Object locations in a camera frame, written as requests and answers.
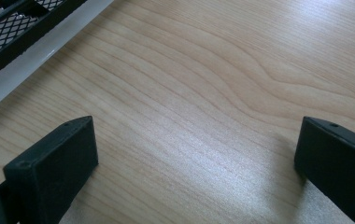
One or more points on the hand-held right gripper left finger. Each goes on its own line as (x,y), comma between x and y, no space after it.
(51,168)

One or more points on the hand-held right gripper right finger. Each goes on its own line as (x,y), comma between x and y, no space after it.
(337,168)

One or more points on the black metal mesh rack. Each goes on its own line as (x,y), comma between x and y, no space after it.
(7,34)

